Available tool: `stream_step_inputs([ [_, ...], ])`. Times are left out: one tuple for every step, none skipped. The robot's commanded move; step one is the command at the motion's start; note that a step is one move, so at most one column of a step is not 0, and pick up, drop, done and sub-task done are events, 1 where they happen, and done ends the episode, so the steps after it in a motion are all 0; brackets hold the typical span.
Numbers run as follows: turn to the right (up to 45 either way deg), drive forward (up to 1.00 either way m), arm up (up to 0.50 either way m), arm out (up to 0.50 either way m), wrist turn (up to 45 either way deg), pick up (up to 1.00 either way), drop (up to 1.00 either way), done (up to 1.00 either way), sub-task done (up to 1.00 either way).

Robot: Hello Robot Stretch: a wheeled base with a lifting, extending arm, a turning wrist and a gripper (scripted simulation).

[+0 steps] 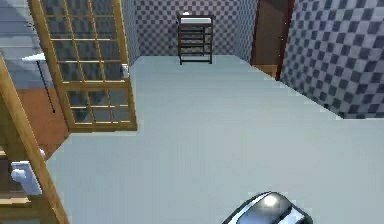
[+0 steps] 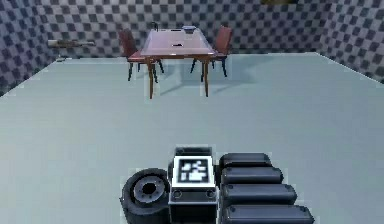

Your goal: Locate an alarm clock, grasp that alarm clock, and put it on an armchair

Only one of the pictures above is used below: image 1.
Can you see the black and silver rounded object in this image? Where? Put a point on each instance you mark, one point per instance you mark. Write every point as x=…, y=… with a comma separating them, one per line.
x=268, y=210

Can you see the wooden glass-paned door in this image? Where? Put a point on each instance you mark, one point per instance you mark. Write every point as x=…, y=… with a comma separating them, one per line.
x=87, y=66

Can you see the dark shelf unit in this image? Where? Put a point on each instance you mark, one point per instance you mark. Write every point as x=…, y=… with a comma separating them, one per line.
x=195, y=40

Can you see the small white object on shelf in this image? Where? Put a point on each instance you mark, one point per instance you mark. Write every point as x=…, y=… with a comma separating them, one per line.
x=186, y=13

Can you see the white table with black leg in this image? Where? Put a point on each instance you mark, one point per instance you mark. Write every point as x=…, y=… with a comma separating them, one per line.
x=39, y=71

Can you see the dark brown door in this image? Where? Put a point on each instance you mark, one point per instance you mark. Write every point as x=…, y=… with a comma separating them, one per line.
x=269, y=36

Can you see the white door knob plate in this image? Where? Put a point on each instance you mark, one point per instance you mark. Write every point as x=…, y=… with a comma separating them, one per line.
x=24, y=176

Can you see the wooden door with white lock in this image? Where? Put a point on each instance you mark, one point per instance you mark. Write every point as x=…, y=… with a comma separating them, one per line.
x=23, y=160

